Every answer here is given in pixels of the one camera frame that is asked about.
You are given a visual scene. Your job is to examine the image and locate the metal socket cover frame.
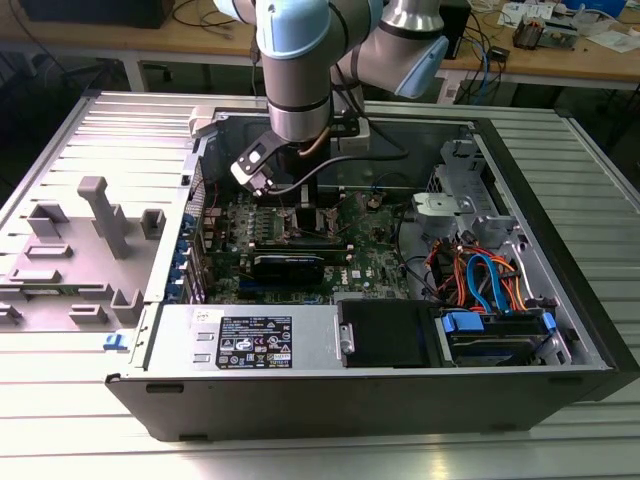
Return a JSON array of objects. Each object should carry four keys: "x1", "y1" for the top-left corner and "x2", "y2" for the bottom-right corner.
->
[{"x1": 327, "y1": 191, "x2": 371, "y2": 237}]

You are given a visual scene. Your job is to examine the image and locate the CPU socket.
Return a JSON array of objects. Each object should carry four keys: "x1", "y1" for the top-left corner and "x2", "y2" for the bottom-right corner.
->
[{"x1": 282, "y1": 205, "x2": 346, "y2": 241}]

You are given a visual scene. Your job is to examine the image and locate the blue expansion slot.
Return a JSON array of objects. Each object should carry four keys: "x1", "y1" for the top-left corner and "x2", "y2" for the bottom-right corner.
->
[{"x1": 237, "y1": 279, "x2": 321, "y2": 297}]

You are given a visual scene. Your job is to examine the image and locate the finned CPU cooler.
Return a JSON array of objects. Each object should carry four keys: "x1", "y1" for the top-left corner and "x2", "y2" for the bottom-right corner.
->
[{"x1": 514, "y1": 13, "x2": 545, "y2": 50}]

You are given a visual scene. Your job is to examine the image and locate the black graphics card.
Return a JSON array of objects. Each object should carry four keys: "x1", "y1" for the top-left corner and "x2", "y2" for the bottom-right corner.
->
[{"x1": 249, "y1": 251, "x2": 326, "y2": 287}]

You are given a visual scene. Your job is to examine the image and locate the green motherboard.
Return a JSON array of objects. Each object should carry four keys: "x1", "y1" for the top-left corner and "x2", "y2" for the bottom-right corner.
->
[{"x1": 199, "y1": 185, "x2": 419, "y2": 307}]

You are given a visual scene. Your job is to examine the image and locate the silver perforated drive cage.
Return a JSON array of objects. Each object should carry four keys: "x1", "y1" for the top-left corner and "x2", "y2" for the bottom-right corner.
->
[{"x1": 427, "y1": 137, "x2": 491, "y2": 201}]

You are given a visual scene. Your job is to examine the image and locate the black disk bay box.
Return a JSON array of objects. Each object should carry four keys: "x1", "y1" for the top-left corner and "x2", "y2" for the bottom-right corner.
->
[{"x1": 337, "y1": 298, "x2": 444, "y2": 370}]

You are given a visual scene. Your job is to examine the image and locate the silver power supply with label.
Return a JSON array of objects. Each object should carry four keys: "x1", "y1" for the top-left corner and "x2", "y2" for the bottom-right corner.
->
[{"x1": 144, "y1": 302, "x2": 346, "y2": 374}]

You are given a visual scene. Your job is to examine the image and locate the grey parts rack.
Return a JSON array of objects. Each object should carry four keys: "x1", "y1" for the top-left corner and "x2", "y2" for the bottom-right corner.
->
[{"x1": 0, "y1": 174, "x2": 169, "y2": 332}]

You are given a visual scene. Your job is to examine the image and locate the black and silver PC case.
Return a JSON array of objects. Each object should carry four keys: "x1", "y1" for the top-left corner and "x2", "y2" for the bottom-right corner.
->
[{"x1": 103, "y1": 89, "x2": 640, "y2": 444}]

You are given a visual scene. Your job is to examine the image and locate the black monitor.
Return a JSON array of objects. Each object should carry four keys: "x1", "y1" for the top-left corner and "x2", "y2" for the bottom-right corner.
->
[{"x1": 19, "y1": 0, "x2": 176, "y2": 30}]

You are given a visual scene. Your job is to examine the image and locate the white printed cards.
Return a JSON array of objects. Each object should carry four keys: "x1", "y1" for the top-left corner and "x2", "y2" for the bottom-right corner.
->
[{"x1": 497, "y1": 1, "x2": 529, "y2": 27}]

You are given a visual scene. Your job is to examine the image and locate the hard disk in blue carrier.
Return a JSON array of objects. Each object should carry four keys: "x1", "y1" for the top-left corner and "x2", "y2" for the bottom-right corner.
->
[{"x1": 433, "y1": 307, "x2": 560, "y2": 369}]

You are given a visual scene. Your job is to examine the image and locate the wooden desk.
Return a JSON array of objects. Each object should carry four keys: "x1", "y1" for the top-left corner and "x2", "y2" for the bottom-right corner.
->
[{"x1": 0, "y1": 0, "x2": 640, "y2": 91}]

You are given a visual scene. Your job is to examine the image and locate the grey electronic device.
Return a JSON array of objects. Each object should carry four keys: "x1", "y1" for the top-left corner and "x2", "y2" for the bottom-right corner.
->
[{"x1": 542, "y1": 17, "x2": 584, "y2": 49}]

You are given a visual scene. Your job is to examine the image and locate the white paper sheet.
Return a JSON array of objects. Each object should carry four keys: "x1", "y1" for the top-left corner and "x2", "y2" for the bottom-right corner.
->
[{"x1": 587, "y1": 28, "x2": 640, "y2": 55}]

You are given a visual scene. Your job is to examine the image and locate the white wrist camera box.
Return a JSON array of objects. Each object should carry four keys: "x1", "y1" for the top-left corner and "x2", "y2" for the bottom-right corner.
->
[{"x1": 229, "y1": 132, "x2": 275, "y2": 197}]

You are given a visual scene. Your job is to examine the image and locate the black camera cable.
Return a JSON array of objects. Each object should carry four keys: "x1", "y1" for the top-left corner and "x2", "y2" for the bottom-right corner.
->
[{"x1": 269, "y1": 114, "x2": 412, "y2": 196}]

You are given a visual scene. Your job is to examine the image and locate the thin red wire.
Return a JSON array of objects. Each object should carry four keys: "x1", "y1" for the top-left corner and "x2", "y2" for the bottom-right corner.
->
[{"x1": 189, "y1": 178, "x2": 221, "y2": 211}]

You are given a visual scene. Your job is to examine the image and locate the thin black looped wire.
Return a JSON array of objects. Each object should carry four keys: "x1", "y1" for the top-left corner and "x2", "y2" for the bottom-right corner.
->
[{"x1": 373, "y1": 171, "x2": 419, "y2": 196}]

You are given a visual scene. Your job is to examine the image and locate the grey case latch handle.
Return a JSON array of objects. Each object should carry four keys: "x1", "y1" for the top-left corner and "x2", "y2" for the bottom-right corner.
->
[{"x1": 188, "y1": 105, "x2": 221, "y2": 140}]

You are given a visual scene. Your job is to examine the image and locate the thick black wire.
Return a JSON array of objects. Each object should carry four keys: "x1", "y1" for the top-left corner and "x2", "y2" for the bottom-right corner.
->
[{"x1": 392, "y1": 199, "x2": 444, "y2": 304}]

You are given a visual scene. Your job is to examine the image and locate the red yellow power wire bundle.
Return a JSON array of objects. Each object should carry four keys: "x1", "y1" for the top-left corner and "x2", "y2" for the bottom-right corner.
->
[{"x1": 428, "y1": 238, "x2": 484, "y2": 307}]

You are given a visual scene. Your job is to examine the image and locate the blue flat wire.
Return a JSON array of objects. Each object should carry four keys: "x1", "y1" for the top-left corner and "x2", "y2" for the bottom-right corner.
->
[{"x1": 465, "y1": 253, "x2": 512, "y2": 317}]

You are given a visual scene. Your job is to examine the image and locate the blue network cable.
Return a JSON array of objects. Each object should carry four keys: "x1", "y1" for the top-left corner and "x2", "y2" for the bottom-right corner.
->
[{"x1": 477, "y1": 42, "x2": 496, "y2": 104}]

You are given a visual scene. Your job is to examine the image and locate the orange flat wire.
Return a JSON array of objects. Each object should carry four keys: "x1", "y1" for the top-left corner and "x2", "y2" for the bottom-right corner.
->
[{"x1": 492, "y1": 254, "x2": 530, "y2": 314}]

